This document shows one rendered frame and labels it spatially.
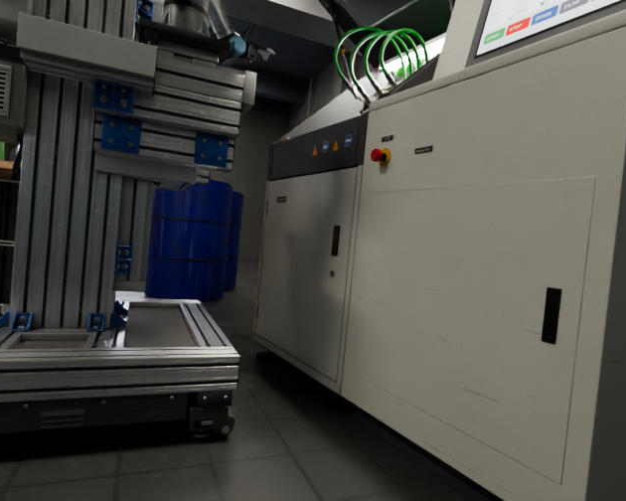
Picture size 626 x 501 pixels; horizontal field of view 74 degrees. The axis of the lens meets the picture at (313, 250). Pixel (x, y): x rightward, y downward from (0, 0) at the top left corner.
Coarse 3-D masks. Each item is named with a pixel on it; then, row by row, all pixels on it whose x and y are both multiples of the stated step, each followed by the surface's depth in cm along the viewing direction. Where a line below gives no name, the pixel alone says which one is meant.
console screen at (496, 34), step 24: (504, 0) 122; (528, 0) 115; (552, 0) 108; (576, 0) 102; (600, 0) 96; (624, 0) 92; (480, 24) 128; (504, 24) 119; (528, 24) 112; (552, 24) 105; (576, 24) 100; (480, 48) 124; (504, 48) 117
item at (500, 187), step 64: (448, 64) 135; (576, 64) 75; (384, 128) 119; (448, 128) 99; (512, 128) 85; (576, 128) 74; (384, 192) 117; (448, 192) 98; (512, 192) 84; (576, 192) 73; (384, 256) 115; (448, 256) 96; (512, 256) 83; (576, 256) 72; (384, 320) 114; (448, 320) 95; (512, 320) 82; (576, 320) 72; (384, 384) 112; (448, 384) 94; (512, 384) 81; (576, 384) 71; (448, 448) 93; (512, 448) 80; (576, 448) 71
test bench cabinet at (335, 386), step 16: (352, 240) 129; (352, 256) 128; (352, 272) 128; (256, 288) 188; (256, 304) 186; (256, 336) 184; (272, 352) 185; (304, 368) 148; (320, 384) 151; (336, 384) 131; (336, 400) 138
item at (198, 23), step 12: (168, 0) 109; (180, 0) 108; (168, 12) 108; (180, 12) 107; (192, 12) 109; (204, 12) 112; (168, 24) 106; (180, 24) 106; (192, 24) 108; (204, 24) 112
